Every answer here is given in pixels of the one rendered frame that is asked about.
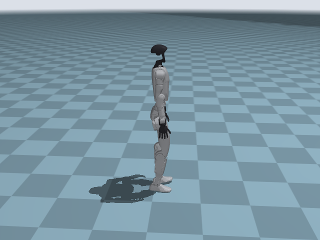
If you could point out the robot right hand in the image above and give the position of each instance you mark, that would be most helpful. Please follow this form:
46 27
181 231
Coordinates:
163 130

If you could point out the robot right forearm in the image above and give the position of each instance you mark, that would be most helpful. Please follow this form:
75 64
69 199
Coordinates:
160 108

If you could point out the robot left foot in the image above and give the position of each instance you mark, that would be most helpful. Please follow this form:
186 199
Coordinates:
164 179

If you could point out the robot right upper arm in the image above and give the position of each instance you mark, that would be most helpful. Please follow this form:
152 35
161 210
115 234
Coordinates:
159 83

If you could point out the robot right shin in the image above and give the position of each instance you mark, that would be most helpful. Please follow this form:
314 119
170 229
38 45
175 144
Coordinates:
160 164

